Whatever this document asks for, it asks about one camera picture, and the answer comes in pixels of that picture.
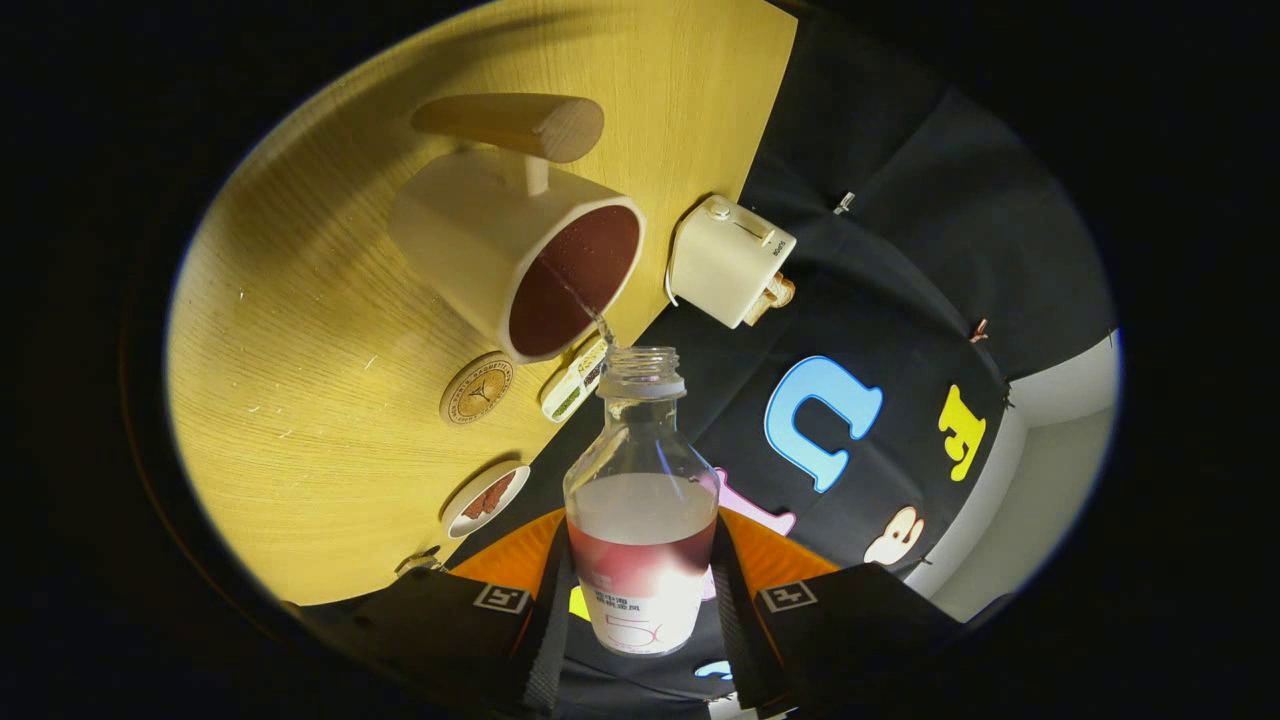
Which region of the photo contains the wooden table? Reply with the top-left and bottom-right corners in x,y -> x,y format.
165,0 -> 799,608

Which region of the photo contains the clear plastic juice bottle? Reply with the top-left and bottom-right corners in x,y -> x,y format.
563,346 -> 721,658

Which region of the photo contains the white toaster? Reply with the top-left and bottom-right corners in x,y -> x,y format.
668,194 -> 798,330

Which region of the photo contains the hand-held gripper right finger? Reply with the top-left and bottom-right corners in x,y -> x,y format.
705,505 -> 966,717

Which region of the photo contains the cream cup with wooden handle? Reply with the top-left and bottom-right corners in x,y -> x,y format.
388,93 -> 647,365

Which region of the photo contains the white rectangular dish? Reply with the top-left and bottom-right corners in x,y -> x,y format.
541,338 -> 609,423

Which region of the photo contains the white round plate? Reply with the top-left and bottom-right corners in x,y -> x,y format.
441,461 -> 532,540

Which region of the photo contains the round cork coaster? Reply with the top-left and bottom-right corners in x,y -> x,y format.
439,352 -> 515,426

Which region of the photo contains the white toaster cable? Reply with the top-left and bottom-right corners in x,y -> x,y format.
664,225 -> 687,307

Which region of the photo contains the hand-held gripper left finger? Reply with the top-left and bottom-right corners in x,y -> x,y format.
300,508 -> 577,717

